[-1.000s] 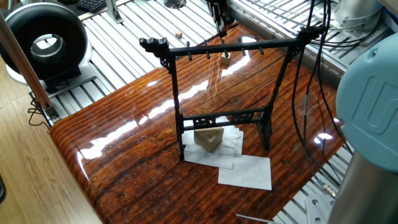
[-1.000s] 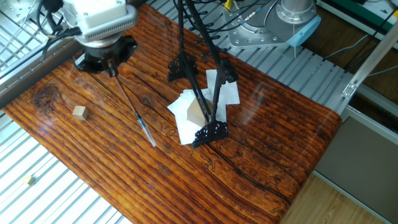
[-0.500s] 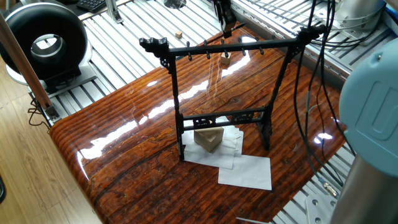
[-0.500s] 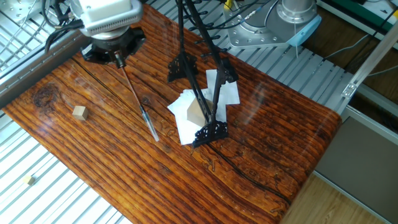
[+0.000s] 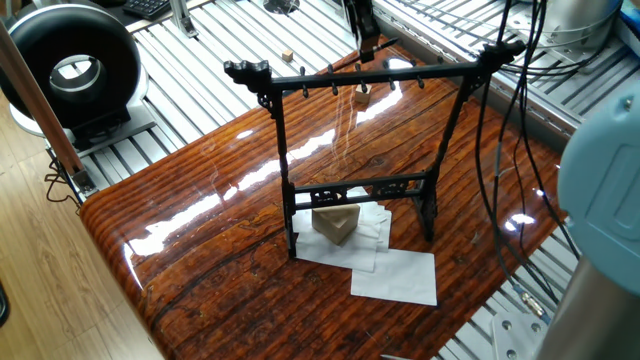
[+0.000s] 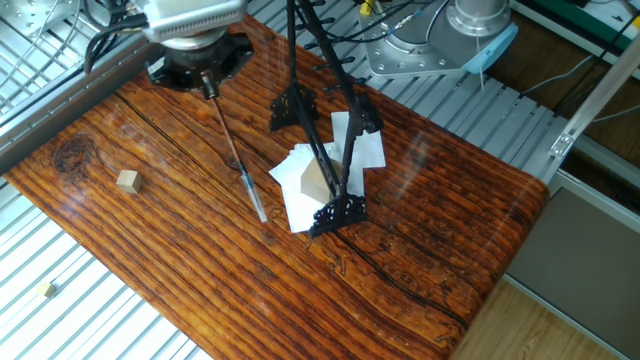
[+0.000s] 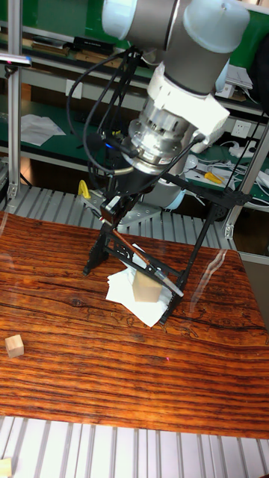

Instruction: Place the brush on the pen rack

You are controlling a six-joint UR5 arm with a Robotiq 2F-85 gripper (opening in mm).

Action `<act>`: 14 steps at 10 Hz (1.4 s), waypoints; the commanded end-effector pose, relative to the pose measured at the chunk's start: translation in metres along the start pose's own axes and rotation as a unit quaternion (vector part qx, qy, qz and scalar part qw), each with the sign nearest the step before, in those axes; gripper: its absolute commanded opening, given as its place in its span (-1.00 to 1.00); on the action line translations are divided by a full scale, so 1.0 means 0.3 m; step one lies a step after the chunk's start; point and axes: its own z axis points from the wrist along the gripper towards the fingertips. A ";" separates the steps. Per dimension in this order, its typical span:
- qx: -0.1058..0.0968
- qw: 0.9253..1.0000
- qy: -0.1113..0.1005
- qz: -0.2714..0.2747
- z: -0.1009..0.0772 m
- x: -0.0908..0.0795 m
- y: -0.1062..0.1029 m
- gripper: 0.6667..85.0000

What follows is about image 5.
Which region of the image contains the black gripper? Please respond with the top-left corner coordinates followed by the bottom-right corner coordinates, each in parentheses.
top-left (342, 0), bottom-right (383, 59)

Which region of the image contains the thin calligraphy brush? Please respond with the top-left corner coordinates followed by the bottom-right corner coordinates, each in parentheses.
top-left (372, 38), bottom-right (403, 55)

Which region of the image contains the grey robot base column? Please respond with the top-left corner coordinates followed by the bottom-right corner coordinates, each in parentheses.
top-left (545, 0), bottom-right (616, 46)

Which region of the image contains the black metal pen rack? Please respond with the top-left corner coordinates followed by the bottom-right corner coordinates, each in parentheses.
top-left (222, 35), bottom-right (526, 263)

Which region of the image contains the small wooden cube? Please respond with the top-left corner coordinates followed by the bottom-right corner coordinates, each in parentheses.
top-left (352, 86), bottom-right (375, 109)

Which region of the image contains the large wooden block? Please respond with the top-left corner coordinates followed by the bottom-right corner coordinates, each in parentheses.
top-left (311, 202), bottom-right (362, 247)

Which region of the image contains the white paper sheet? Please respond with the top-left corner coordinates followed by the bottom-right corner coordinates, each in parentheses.
top-left (349, 247), bottom-right (440, 307)
top-left (289, 198), bottom-right (373, 267)
top-left (328, 200), bottom-right (394, 272)

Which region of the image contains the black keyboard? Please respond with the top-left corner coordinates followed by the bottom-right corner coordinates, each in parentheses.
top-left (124, 0), bottom-right (180, 22)

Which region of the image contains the brown wooden pole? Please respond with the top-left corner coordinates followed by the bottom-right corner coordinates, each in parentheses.
top-left (0, 18), bottom-right (87, 187)

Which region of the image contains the black round duct fan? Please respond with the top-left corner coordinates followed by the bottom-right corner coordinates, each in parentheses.
top-left (0, 4), bottom-right (149, 142)

